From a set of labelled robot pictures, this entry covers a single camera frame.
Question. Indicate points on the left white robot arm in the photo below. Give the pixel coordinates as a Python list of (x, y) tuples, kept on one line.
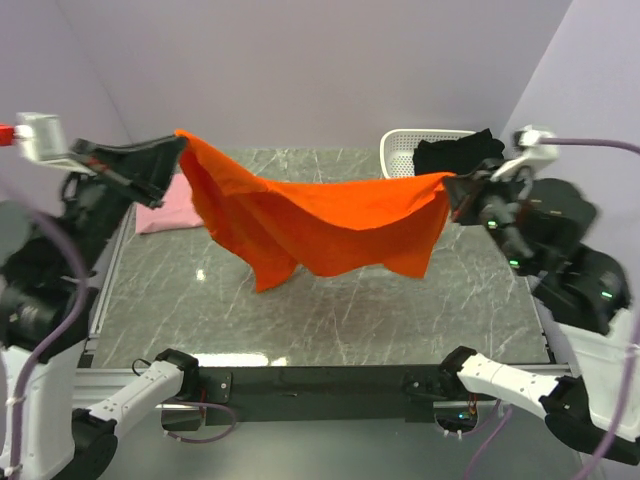
[(45, 315)]

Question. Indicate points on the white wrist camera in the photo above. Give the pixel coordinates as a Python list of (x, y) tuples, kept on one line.
[(532, 155), (40, 140)]

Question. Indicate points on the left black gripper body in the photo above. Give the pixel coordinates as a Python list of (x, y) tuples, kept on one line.
[(97, 202)]

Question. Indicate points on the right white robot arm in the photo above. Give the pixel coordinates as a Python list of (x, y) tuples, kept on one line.
[(539, 229)]

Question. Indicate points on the aluminium frame rail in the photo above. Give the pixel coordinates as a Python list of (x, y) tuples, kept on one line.
[(106, 270)]

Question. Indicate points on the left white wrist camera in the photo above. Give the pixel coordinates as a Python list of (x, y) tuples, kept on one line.
[(40, 140)]

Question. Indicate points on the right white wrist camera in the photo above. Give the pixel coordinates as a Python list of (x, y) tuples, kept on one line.
[(532, 155)]

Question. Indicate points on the black t shirt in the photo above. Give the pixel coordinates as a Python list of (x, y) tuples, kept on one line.
[(460, 156)]

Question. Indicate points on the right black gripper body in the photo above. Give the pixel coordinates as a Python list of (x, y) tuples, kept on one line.
[(499, 205)]

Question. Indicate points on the white perforated plastic basket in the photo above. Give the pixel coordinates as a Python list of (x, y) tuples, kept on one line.
[(397, 148)]

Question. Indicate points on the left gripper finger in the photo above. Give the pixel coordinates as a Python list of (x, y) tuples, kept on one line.
[(167, 148), (148, 171)]

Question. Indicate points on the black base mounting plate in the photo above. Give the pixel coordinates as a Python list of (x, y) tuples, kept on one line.
[(318, 393)]

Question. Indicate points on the folded pink t shirt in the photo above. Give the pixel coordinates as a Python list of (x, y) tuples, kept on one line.
[(177, 211)]

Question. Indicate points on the orange t shirt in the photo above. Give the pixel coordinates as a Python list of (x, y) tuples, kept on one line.
[(328, 228)]

